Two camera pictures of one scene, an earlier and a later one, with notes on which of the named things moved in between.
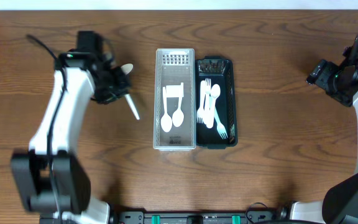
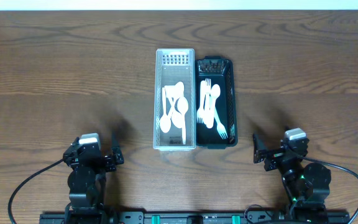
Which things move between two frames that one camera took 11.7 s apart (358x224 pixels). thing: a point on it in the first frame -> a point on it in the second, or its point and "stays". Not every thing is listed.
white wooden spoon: [215, 93] stays
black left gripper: [119, 82] -> [103, 158]
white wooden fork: [200, 114] stays
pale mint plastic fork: [220, 127] stays
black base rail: [256, 216] stays
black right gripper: [321, 74] -> [274, 157]
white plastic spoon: [132, 106] -> [183, 107]
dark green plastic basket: [220, 71] stays
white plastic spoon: [166, 124] stays
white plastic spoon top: [127, 68] -> [179, 92]
